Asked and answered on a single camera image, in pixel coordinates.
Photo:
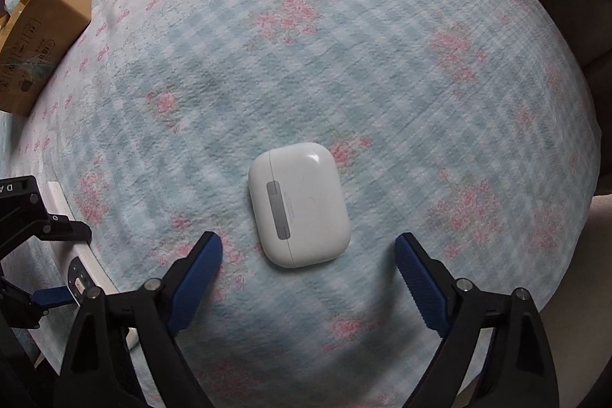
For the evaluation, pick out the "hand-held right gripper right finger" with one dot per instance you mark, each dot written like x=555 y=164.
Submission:
x=420 y=279

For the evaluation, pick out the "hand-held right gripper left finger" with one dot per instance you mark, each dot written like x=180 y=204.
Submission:
x=201 y=276

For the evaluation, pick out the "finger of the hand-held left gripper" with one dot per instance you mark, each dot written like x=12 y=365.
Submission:
x=67 y=230
x=50 y=297

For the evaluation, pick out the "white earbuds case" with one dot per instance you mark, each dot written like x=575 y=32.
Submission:
x=296 y=202

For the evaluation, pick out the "cardboard box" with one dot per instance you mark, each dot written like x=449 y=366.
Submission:
x=43 y=30

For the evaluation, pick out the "floral checked bed sheet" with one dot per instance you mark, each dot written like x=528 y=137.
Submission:
x=382 y=78

